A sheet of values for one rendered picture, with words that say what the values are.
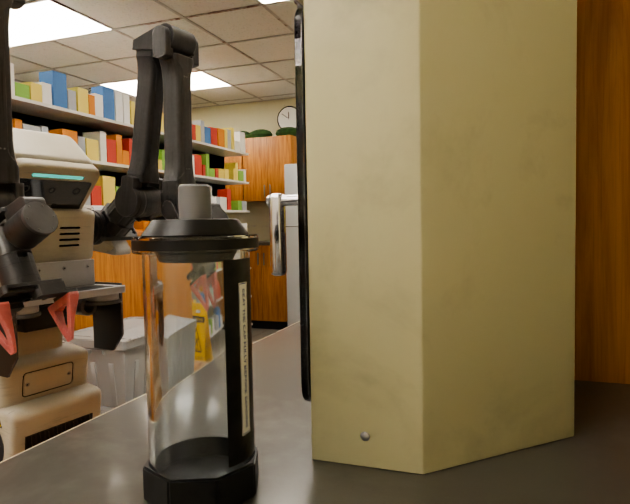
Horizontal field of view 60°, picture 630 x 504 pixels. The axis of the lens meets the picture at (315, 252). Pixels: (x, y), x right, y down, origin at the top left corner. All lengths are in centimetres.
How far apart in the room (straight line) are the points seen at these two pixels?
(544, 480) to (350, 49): 43
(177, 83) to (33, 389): 74
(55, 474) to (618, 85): 84
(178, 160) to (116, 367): 161
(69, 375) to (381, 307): 100
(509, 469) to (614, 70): 57
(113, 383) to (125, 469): 219
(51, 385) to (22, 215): 55
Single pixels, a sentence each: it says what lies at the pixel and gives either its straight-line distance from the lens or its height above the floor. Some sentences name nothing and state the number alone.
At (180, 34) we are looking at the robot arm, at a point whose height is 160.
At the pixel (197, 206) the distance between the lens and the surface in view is 48.
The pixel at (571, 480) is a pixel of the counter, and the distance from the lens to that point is 58.
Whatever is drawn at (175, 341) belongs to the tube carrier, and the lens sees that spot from 46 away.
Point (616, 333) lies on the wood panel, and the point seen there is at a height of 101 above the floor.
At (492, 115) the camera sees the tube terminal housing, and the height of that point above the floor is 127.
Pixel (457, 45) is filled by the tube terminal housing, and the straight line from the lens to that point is 56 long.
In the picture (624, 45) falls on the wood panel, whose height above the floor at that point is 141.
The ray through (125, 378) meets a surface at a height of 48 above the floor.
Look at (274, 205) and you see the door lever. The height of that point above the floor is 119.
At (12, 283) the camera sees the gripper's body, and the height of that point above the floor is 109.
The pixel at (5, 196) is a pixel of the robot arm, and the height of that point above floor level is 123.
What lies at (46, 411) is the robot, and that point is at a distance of 134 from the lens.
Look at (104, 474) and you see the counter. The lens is 60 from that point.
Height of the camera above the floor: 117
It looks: 3 degrees down
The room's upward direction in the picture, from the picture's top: 1 degrees counter-clockwise
